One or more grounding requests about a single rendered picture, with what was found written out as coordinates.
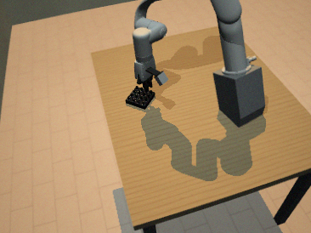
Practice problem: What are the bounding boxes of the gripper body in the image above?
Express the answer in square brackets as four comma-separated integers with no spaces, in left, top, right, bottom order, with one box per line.
[134,56,156,82]

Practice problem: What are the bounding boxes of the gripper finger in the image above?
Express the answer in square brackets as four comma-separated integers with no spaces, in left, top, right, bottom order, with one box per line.
[137,74,149,91]
[147,75,153,88]

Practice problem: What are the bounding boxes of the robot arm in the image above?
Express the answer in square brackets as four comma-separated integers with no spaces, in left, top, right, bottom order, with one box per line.
[133,0,257,86]

